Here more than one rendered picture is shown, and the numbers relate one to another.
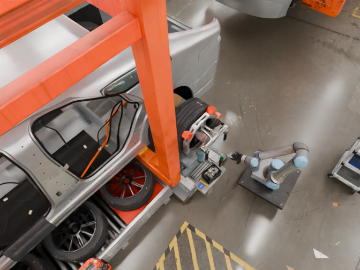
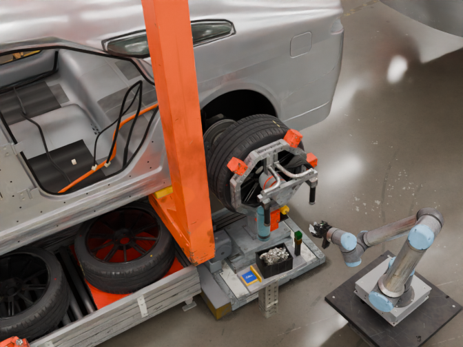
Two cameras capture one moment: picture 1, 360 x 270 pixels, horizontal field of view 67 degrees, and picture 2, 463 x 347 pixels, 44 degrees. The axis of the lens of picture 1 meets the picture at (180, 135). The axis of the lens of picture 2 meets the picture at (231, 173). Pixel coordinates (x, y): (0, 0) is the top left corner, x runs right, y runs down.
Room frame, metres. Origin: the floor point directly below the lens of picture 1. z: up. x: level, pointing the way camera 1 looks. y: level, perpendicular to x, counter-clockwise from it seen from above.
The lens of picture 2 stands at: (-0.90, -0.78, 3.36)
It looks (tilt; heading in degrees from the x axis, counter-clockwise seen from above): 42 degrees down; 17
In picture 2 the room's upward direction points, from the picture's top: 4 degrees counter-clockwise
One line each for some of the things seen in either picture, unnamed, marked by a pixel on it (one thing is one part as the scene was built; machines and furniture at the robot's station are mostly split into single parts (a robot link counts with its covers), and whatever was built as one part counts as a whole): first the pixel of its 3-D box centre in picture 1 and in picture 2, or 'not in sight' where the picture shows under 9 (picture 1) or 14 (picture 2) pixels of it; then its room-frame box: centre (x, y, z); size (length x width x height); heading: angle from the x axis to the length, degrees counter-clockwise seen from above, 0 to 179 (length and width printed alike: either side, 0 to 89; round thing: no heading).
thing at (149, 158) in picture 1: (150, 157); (173, 203); (1.54, 0.37, 0.69); 0.52 x 0.17 x 0.35; 44
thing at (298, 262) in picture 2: (210, 177); (271, 268); (1.34, -0.33, 0.44); 0.43 x 0.17 x 0.03; 134
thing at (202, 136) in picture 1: (205, 136); (275, 186); (1.67, -0.29, 0.85); 0.21 x 0.14 x 0.14; 44
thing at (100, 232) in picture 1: (77, 230); (14, 295); (0.83, 1.24, 0.39); 0.66 x 0.66 x 0.24
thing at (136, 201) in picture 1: (127, 182); (125, 245); (1.37, 0.69, 0.39); 0.66 x 0.66 x 0.24
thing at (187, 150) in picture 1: (200, 133); (269, 180); (1.72, -0.24, 0.85); 0.54 x 0.07 x 0.54; 134
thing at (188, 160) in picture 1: (189, 147); (256, 219); (1.84, -0.12, 0.32); 0.40 x 0.30 x 0.28; 134
